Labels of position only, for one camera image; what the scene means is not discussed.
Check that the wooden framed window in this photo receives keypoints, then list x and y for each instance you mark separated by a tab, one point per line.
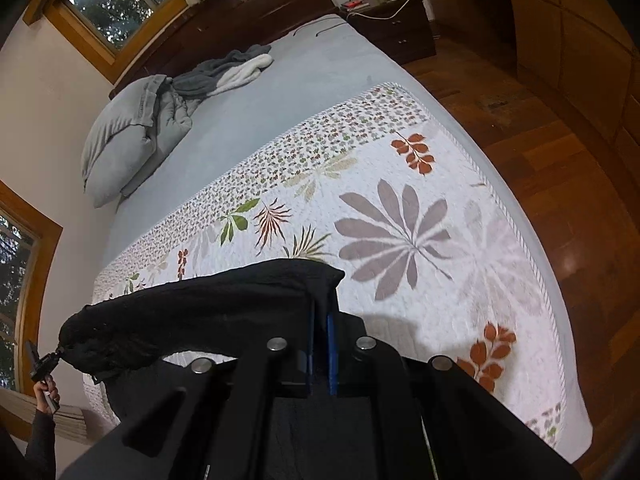
109	34

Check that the dark wooden headboard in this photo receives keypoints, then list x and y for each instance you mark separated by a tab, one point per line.
213	28

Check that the bed with grey sheet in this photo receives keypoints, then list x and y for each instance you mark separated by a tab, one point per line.
319	65

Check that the person's left forearm black sleeve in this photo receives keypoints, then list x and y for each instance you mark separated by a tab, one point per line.
40	452

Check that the grey folded duvet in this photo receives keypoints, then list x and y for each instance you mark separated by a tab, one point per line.
132	136

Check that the floral white quilt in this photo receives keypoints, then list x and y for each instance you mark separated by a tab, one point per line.
437	256

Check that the beige side curtain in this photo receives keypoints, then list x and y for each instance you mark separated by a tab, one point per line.
71	422

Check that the black padded pants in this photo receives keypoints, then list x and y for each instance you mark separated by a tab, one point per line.
210	382

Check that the grey white fleece blanket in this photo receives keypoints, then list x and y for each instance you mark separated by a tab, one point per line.
219	75

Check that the dark wooden nightstand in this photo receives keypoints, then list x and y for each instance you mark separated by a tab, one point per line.
399	28

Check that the person's left hand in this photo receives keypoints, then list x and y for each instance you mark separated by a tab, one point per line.
47	396

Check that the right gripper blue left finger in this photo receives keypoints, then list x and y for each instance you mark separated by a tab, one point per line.
312	358

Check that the wooden wardrobe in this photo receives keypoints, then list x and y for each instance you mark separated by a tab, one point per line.
576	54

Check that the wooden side window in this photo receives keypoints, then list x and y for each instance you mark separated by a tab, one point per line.
28	243

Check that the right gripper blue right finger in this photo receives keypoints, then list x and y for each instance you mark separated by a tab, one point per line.
333	353

